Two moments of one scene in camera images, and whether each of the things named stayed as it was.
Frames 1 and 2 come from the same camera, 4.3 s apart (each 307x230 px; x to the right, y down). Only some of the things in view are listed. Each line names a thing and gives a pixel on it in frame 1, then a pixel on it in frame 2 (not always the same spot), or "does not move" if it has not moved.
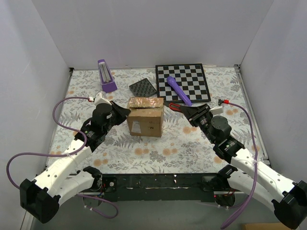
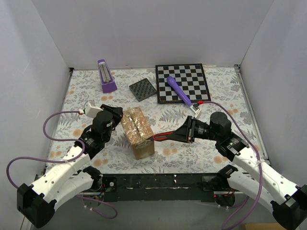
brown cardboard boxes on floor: x=264 y=226 does not move
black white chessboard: x=192 y=77 does not move
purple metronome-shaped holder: x=108 y=83 does not move
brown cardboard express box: x=145 y=116 → x=137 y=132
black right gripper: x=198 y=115 → x=190 y=129
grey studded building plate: x=143 y=88 does not move
